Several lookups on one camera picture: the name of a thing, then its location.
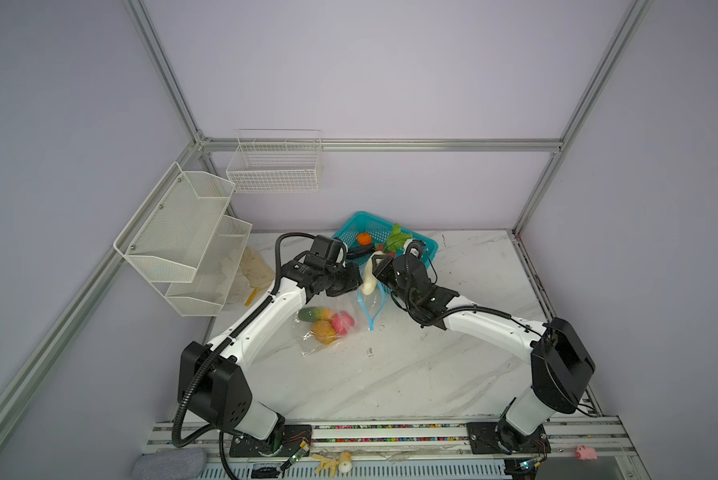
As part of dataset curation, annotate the grey cloth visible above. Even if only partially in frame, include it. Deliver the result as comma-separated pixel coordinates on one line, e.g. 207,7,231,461
131,449,207,480

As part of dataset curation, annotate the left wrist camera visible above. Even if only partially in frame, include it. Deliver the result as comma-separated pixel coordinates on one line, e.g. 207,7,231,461
303,235,346,271

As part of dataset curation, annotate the wooden toy figure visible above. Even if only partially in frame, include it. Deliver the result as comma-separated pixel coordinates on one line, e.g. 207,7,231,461
311,451,353,478

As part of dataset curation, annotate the pink toy pig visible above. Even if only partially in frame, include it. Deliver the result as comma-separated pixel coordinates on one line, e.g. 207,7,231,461
575,445,598,461

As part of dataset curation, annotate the white mesh shelf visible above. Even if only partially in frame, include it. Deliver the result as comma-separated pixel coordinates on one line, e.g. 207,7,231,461
113,164,235,283
165,215,252,317

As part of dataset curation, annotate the orange toy fruit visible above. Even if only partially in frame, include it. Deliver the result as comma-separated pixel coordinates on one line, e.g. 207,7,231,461
356,232,373,246

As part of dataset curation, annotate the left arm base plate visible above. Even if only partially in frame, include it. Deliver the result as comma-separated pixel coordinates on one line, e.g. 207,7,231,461
224,424,313,459

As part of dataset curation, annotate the yellow toy mango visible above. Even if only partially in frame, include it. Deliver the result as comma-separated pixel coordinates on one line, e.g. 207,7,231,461
311,320,339,345

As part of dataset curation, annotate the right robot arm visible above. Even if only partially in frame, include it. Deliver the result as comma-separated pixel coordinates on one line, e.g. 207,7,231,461
368,253,595,452

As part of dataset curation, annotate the teal plastic basket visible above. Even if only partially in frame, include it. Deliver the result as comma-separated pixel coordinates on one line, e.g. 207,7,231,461
333,211,439,264

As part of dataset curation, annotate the clear zip top bag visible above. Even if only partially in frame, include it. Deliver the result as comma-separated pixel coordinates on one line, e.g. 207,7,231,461
292,286,388,356

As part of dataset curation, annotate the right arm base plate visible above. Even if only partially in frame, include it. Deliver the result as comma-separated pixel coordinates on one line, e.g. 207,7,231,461
466,421,550,455

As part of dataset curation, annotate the white wire basket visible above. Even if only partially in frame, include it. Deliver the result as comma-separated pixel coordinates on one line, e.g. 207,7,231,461
226,129,323,194

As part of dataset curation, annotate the white mesh upper shelf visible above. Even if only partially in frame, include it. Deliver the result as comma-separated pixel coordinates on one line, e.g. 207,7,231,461
113,164,235,283

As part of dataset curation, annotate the white mesh lower shelf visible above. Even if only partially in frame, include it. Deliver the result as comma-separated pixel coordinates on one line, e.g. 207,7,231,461
165,215,252,317

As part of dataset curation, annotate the pink toy fruit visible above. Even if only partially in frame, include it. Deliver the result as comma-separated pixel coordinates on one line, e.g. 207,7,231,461
330,311,355,336

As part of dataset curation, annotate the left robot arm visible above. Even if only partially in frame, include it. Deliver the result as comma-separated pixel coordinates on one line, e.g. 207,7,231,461
171,232,362,454

